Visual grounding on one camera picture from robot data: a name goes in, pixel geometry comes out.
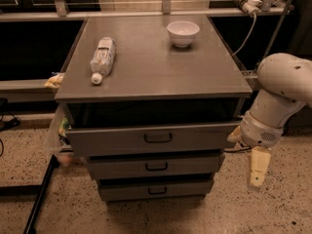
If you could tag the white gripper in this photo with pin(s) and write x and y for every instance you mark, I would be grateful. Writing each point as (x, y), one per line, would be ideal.
(258, 132)

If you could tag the grey top drawer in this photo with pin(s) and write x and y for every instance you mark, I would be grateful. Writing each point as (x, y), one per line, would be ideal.
(151, 126)

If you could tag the grey drawer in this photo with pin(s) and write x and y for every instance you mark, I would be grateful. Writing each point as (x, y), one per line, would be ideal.
(155, 164)
(151, 126)
(149, 187)

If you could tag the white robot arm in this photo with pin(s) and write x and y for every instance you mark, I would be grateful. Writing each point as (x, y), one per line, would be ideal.
(285, 88)

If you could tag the grey middle drawer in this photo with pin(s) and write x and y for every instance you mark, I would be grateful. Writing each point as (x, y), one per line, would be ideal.
(155, 164)

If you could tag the grey bottom drawer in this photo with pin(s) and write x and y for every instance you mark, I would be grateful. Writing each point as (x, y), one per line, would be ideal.
(149, 187)

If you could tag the grey drawer cabinet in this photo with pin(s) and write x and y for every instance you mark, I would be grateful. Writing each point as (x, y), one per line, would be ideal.
(147, 66)

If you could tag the white ceramic bowl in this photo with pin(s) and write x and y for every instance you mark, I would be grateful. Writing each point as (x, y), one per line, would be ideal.
(182, 33)

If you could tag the white power strip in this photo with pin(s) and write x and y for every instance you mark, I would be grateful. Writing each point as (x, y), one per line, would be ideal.
(249, 7)

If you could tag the clear plastic water bottle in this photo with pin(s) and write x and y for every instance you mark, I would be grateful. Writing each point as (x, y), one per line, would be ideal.
(102, 62)

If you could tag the clear plastic bag of items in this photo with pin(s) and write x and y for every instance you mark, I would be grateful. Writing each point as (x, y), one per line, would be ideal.
(56, 142)

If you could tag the yellow snack packet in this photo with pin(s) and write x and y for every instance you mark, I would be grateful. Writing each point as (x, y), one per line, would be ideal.
(54, 81)

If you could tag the black metal floor frame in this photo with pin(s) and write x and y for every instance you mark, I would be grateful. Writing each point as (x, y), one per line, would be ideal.
(37, 190)

